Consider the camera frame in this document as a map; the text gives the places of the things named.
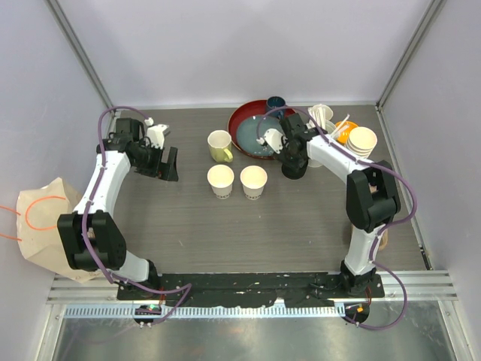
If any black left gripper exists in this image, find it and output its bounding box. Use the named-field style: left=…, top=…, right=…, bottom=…
left=133, top=141, right=178, bottom=181

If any white paper cup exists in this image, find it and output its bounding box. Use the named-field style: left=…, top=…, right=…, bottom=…
left=207, top=164, right=234, bottom=199
left=240, top=165, right=268, bottom=200

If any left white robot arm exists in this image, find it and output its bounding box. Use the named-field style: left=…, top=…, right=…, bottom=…
left=57, top=118, right=179, bottom=300

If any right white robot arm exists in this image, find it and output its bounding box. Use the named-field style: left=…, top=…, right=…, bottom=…
left=273, top=114, right=401, bottom=297

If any brown paper takeout bag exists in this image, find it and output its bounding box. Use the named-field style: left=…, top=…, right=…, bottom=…
left=17, top=177, right=101, bottom=284

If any small paper cup with stirrers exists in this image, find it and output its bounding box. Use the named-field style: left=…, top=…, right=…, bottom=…
left=308, top=104, right=334, bottom=127

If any white stirrer holder cup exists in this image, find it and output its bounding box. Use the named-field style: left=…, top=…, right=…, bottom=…
left=307, top=120, right=336, bottom=168

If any stack of black lids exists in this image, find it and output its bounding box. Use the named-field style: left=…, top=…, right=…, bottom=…
left=281, top=158, right=308, bottom=180

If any dark blue ceramic mug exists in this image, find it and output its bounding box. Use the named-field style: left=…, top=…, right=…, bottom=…
left=265, top=96, right=286, bottom=120

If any blue ceramic plate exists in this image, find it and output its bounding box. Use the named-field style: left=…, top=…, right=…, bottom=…
left=236, top=115, right=283, bottom=157

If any orange round container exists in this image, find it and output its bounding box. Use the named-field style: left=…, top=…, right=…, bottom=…
left=334, top=120, right=358, bottom=144

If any red lacquer round tray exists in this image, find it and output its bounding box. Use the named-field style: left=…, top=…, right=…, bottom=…
left=228, top=99, right=274, bottom=160

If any yellow-green ceramic mug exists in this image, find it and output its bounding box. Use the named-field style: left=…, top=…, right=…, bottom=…
left=207, top=130, right=233, bottom=162

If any stack of white paper cups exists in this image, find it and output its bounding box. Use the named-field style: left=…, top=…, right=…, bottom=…
left=345, top=127, right=378, bottom=159

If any cardboard cup carrier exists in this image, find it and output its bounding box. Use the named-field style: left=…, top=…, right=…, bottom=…
left=378, top=230, right=389, bottom=251

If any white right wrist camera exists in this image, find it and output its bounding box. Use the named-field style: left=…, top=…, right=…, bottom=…
left=256, top=128, right=286, bottom=156

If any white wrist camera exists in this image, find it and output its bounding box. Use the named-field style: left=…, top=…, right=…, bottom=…
left=144, top=117, right=169, bottom=149
left=256, top=128, right=286, bottom=156

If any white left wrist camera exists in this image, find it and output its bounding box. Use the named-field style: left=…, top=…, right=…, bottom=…
left=144, top=117, right=169, bottom=149

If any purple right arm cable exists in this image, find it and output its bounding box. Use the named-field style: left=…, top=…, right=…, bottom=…
left=256, top=107, right=419, bottom=331

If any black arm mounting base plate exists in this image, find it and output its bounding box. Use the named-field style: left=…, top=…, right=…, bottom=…
left=116, top=271, right=386, bottom=308

